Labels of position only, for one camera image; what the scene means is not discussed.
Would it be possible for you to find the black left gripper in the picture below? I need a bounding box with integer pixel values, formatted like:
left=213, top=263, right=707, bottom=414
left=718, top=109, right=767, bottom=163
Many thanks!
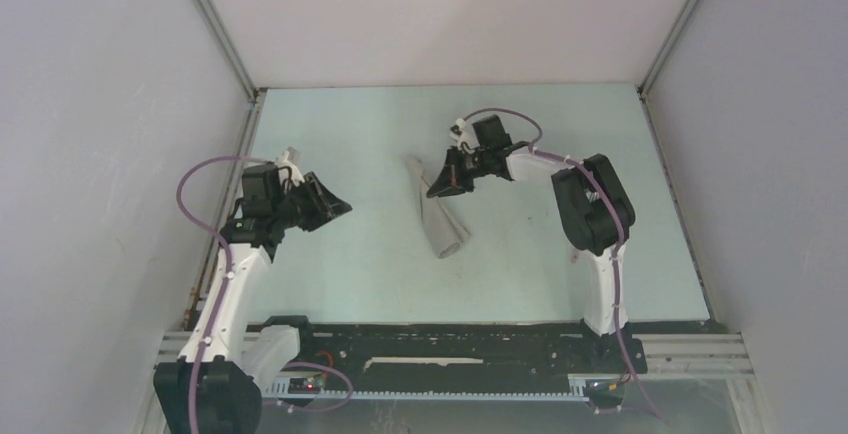
left=272, top=172, right=351, bottom=233

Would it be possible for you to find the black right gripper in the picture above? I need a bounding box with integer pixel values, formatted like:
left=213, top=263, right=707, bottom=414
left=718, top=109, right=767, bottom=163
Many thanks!
left=428, top=146, right=491, bottom=200

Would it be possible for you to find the grey cloth napkin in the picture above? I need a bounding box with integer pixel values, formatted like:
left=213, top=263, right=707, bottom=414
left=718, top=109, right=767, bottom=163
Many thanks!
left=404, top=156, right=472, bottom=259

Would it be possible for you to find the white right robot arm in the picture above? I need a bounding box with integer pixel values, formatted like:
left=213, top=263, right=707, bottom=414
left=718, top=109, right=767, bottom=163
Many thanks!
left=425, top=108, right=635, bottom=372

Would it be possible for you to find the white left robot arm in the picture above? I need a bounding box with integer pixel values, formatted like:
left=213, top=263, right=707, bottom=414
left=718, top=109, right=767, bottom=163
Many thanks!
left=153, top=148, right=352, bottom=433

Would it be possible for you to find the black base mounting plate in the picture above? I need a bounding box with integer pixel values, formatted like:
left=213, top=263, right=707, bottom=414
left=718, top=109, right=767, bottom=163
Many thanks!
left=296, top=322, right=647, bottom=395

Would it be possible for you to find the left small circuit board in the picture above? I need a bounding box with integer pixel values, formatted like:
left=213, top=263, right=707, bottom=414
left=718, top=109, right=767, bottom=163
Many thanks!
left=287, top=376, right=325, bottom=395

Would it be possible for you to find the small circuit board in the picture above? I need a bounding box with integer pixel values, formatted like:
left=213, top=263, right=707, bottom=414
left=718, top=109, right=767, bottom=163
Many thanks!
left=287, top=376, right=325, bottom=395
left=585, top=380, right=627, bottom=395

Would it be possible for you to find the right small circuit board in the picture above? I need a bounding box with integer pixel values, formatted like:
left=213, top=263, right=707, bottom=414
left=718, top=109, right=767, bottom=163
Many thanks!
left=585, top=380, right=627, bottom=395

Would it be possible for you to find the left aluminium frame post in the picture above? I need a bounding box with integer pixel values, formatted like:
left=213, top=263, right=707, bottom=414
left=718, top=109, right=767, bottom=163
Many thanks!
left=192, top=0, right=259, bottom=103

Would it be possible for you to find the aluminium frame post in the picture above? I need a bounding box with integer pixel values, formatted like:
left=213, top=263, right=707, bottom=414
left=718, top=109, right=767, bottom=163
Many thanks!
left=637, top=0, right=702, bottom=101
left=192, top=0, right=259, bottom=103

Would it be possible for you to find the white slotted cable duct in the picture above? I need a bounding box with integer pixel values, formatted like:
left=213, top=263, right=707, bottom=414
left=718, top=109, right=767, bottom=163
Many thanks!
left=262, top=377, right=588, bottom=402

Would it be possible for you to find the right aluminium frame post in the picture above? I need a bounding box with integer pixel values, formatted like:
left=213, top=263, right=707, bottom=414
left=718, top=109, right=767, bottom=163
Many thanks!
left=637, top=0, right=702, bottom=101

